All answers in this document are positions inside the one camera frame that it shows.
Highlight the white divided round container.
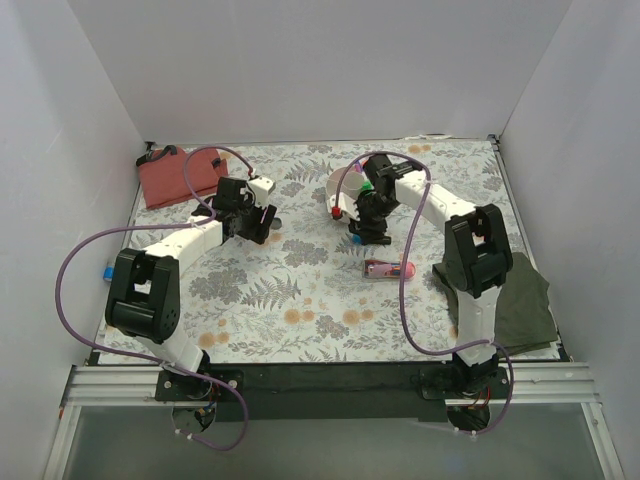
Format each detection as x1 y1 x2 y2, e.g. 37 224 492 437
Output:
325 167 367 201

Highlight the blue grey glue stick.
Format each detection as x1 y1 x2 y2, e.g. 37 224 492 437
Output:
103 260 115 282

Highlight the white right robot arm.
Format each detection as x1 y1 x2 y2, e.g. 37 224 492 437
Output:
330 151 513 398

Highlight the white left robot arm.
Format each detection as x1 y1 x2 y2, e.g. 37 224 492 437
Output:
105 176 277 400

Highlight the pink transparent pencil case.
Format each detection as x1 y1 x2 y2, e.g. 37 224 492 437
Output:
363 259 401 280

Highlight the red folded cloth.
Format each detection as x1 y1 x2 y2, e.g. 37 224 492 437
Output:
136 145 228 210

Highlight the olive green folded cloth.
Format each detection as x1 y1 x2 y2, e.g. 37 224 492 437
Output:
431 249 559 357

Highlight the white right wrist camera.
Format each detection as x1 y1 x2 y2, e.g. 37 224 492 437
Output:
326 193 360 223

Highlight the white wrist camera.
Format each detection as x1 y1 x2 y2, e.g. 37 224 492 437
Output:
247 176 276 208
326 193 360 223

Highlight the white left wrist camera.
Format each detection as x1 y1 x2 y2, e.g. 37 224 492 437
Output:
247 176 276 208

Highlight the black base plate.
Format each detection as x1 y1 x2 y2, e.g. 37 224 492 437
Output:
154 362 516 424

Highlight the aluminium front rail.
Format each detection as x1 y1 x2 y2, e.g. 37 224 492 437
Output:
44 362 624 479

